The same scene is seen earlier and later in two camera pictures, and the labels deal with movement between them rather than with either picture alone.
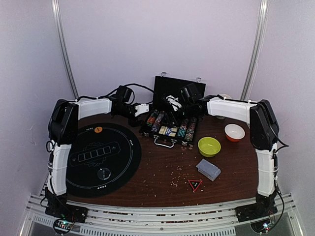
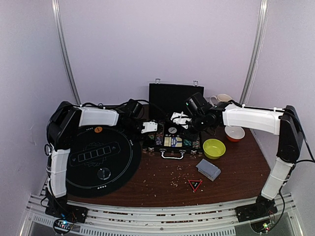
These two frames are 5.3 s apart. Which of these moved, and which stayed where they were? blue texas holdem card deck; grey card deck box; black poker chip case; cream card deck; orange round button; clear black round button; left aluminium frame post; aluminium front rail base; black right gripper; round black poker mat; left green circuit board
Moved: cream card deck; black right gripper; black poker chip case; blue texas holdem card deck
Stayed: left green circuit board; round black poker mat; orange round button; left aluminium frame post; aluminium front rail base; grey card deck box; clear black round button
